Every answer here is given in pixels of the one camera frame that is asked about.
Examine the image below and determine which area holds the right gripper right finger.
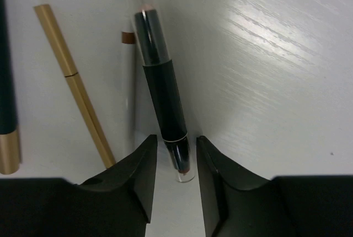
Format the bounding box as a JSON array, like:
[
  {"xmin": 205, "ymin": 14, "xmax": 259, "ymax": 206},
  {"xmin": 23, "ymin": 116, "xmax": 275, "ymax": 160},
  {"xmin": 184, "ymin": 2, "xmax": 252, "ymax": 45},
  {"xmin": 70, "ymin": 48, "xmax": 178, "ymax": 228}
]
[{"xmin": 196, "ymin": 136, "xmax": 292, "ymax": 236}]

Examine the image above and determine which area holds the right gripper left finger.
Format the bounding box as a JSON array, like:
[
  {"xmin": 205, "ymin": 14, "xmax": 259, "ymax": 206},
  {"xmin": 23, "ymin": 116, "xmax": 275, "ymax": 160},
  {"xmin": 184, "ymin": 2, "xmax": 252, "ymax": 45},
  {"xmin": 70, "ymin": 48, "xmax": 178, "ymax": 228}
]
[{"xmin": 79, "ymin": 134, "xmax": 158, "ymax": 236}]

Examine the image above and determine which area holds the black clear-capped makeup stick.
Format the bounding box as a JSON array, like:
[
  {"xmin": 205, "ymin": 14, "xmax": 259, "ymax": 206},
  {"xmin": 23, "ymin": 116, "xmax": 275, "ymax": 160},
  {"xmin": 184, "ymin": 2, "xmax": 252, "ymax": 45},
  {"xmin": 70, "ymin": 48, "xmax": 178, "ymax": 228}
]
[{"xmin": 126, "ymin": 0, "xmax": 195, "ymax": 183}]

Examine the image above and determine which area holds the dark green gold makeup pen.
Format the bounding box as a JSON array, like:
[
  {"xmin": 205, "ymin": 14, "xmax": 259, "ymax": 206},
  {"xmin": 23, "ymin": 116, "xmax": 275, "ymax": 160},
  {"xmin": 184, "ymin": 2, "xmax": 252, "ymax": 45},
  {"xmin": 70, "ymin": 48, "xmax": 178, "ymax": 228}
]
[{"xmin": 1, "ymin": 0, "xmax": 20, "ymax": 175}]

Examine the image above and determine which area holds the gold slim makeup pen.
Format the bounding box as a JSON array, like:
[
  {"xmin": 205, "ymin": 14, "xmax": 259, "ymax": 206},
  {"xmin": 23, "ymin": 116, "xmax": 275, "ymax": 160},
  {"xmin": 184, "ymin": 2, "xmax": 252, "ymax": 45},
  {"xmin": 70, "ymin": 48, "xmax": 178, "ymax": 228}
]
[{"xmin": 34, "ymin": 4, "xmax": 116, "ymax": 168}]

